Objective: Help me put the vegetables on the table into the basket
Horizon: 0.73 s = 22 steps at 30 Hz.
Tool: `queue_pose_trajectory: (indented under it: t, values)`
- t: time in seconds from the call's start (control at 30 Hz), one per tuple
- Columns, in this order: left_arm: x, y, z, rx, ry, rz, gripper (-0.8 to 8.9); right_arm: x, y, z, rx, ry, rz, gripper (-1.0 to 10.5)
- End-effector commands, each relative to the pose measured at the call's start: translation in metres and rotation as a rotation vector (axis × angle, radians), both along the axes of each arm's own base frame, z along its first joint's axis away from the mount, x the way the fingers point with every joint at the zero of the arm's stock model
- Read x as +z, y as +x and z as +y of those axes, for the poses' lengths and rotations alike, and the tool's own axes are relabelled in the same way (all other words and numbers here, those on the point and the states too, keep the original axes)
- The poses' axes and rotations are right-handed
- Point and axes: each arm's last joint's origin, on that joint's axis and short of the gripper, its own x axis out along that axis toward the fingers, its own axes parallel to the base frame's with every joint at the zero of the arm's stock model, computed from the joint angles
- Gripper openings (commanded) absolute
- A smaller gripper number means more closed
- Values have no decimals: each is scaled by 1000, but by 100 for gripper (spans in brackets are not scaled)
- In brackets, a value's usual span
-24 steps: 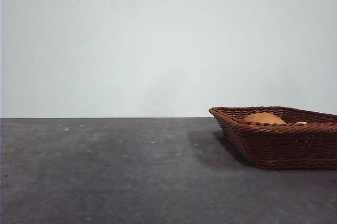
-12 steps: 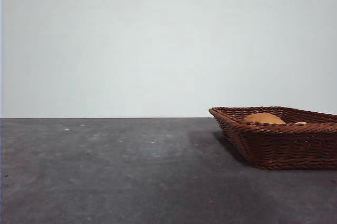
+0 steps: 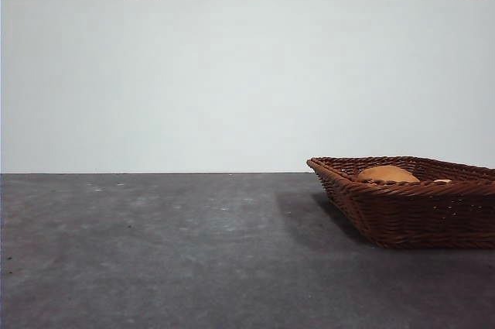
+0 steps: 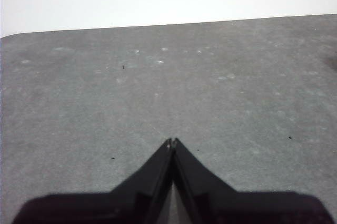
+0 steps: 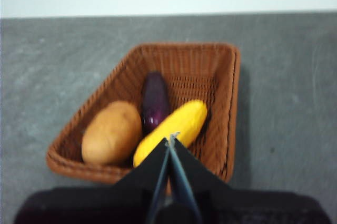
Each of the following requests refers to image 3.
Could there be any brown potato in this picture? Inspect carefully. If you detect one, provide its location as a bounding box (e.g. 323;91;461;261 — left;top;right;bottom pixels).
357;164;421;183

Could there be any brown wicker basket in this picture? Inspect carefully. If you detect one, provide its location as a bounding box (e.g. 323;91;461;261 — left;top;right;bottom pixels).
306;155;495;250

